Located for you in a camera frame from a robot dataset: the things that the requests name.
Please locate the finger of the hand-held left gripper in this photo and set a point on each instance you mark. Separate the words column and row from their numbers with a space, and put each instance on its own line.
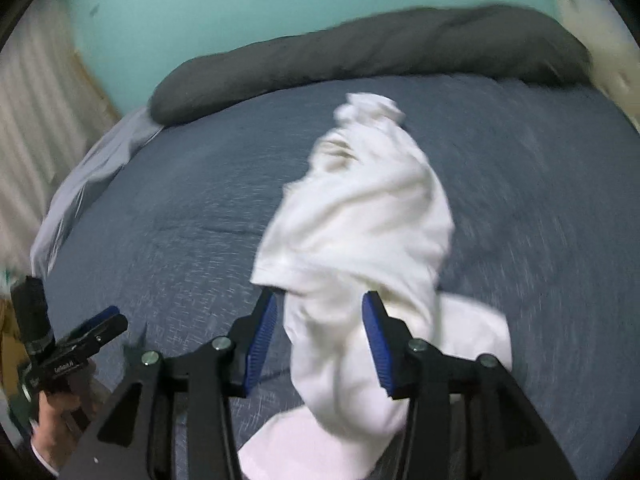
column 102, row 337
column 100, row 320

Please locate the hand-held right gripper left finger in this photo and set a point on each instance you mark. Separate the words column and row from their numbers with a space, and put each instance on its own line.
column 261, row 345

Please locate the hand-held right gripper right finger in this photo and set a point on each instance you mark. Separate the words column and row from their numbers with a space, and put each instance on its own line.
column 376, row 340

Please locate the white long-sleeve shirt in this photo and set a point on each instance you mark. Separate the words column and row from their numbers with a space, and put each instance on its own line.
column 360, row 220

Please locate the person's left forearm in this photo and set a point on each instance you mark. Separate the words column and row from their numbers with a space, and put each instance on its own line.
column 42, row 457

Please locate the person's left hand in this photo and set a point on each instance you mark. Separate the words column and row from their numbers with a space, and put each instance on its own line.
column 55, row 420

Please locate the cardboard box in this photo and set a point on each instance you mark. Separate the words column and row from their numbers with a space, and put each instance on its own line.
column 10, row 345

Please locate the light grey bed sheet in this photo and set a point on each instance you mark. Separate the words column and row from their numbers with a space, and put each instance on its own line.
column 95, row 175

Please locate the wooden baseboard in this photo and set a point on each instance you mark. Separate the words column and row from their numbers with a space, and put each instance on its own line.
column 95, row 80

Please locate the dark grey rolled duvet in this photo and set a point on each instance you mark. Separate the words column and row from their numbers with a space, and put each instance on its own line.
column 350, row 55

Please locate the cream tufted headboard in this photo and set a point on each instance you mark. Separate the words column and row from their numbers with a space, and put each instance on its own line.
column 595, row 25

